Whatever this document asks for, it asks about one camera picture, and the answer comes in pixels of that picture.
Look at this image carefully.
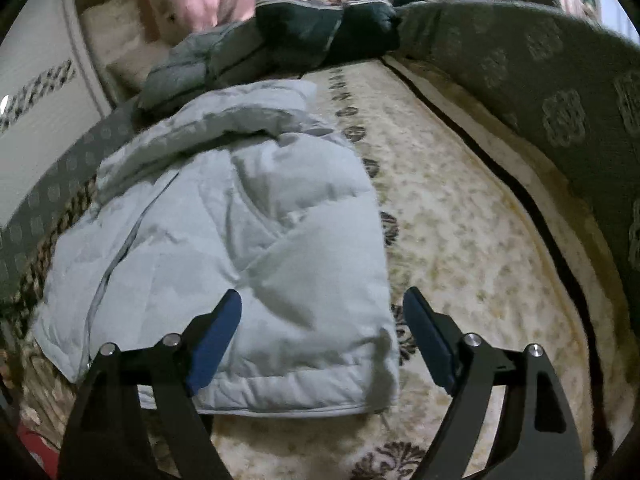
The dark striped quilt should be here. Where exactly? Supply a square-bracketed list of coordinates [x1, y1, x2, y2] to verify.
[139, 0, 403, 111]

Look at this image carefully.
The grey patterned bed cover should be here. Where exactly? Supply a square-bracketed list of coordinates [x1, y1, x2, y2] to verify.
[0, 97, 151, 301]
[390, 0, 640, 321]

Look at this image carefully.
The white patterned wardrobe door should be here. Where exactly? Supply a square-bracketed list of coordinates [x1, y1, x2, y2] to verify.
[0, 0, 113, 221]

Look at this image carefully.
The pale pink pillow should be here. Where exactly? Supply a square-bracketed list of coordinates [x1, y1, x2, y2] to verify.
[107, 40, 176, 92]

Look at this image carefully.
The light blue down jacket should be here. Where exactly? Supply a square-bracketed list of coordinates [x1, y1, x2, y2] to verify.
[31, 79, 401, 418]

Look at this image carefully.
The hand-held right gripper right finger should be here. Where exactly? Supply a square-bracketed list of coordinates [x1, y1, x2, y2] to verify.
[402, 286, 586, 480]

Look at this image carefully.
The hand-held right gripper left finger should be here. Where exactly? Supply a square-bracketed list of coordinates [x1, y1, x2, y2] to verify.
[57, 289, 244, 480]

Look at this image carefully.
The white quilted cushion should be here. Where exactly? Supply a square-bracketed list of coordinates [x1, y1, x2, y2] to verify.
[80, 0, 151, 68]

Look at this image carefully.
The brown flowered blanket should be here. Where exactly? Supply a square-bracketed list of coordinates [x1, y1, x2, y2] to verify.
[0, 180, 101, 411]

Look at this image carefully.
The red cloth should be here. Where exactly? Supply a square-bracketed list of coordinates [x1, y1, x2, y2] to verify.
[15, 427, 58, 468]

